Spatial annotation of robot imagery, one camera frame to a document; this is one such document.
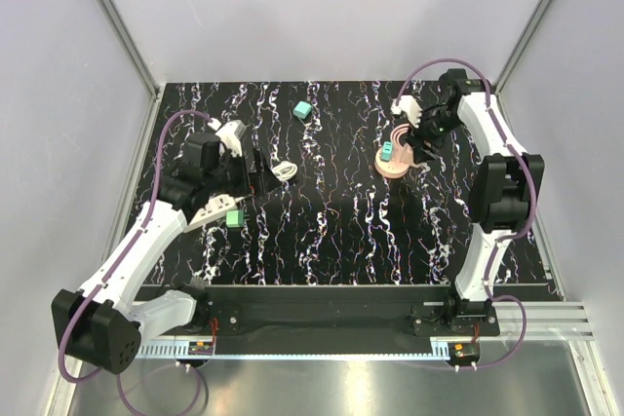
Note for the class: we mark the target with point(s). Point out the white slotted cable duct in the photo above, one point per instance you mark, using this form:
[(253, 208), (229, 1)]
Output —
[(176, 349)]

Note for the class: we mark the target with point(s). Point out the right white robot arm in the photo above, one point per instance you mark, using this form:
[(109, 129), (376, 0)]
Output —
[(502, 201)]

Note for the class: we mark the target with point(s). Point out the white power strip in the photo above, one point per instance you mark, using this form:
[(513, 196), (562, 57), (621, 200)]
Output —
[(213, 210)]

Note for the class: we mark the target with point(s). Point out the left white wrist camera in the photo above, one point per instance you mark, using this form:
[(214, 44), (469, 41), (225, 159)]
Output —
[(231, 135)]

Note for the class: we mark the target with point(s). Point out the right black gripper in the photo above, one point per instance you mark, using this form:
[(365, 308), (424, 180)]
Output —
[(423, 154)]

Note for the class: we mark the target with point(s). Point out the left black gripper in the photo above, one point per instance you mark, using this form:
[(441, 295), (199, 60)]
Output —
[(244, 187)]

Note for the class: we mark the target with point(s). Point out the pink round power socket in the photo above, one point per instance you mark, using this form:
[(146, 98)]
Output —
[(393, 169)]

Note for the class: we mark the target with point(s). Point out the black marbled mat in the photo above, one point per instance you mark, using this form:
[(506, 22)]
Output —
[(339, 222)]

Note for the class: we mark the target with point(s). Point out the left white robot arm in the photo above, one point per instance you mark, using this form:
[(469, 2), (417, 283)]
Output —
[(99, 323)]

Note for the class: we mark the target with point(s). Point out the teal charger on mat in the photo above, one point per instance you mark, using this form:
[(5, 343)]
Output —
[(302, 110)]

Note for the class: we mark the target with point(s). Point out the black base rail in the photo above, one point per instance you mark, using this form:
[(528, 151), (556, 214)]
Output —
[(296, 321)]

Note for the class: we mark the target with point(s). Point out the teal USB charger plug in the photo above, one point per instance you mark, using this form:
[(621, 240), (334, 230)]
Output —
[(386, 152)]

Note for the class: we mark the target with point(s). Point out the green plug adapter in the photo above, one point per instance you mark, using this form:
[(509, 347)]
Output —
[(235, 219)]

